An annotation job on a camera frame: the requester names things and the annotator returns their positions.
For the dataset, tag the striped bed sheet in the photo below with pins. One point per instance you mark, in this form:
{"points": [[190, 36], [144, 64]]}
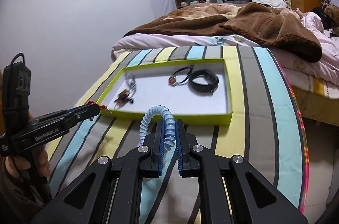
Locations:
{"points": [[266, 128]]}

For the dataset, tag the brown teddy bear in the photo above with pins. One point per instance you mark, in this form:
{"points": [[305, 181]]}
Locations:
{"points": [[333, 13]]}

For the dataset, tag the brown fleece blanket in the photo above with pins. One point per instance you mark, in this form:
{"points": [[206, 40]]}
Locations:
{"points": [[268, 27]]}

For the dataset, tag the black fitness band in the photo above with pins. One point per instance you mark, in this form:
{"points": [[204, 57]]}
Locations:
{"points": [[204, 81]]}

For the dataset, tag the green shallow box tray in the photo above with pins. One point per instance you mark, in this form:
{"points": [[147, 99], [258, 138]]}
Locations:
{"points": [[184, 102]]}

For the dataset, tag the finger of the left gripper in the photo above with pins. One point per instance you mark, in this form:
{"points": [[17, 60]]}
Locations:
{"points": [[90, 108], [75, 118]]}

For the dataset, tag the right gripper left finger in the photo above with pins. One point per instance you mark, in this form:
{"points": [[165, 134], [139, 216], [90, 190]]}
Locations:
{"points": [[109, 190]]}

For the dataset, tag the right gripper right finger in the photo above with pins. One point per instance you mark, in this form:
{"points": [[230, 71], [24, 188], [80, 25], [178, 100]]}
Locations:
{"points": [[231, 190]]}

